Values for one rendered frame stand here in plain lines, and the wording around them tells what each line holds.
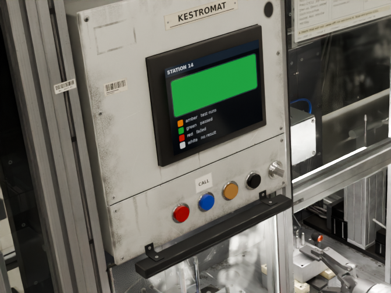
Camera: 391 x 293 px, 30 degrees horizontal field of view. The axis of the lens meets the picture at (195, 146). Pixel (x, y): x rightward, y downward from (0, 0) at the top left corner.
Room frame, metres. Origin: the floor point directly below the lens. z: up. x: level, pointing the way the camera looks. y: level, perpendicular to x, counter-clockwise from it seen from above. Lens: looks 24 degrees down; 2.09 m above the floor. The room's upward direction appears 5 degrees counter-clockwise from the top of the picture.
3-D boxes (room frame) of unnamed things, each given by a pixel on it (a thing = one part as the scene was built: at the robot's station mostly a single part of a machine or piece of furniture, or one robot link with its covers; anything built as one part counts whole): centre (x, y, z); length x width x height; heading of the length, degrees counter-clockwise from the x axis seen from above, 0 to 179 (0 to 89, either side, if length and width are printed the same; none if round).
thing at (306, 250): (1.57, -0.27, 1.05); 0.07 x 0.03 x 0.01; 36
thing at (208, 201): (1.22, -0.01, 1.42); 0.03 x 0.02 x 0.03; 125
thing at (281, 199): (1.21, -0.03, 1.37); 0.36 x 0.04 x 0.04; 125
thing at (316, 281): (1.57, -0.27, 0.96); 0.07 x 0.03 x 0.01; 36
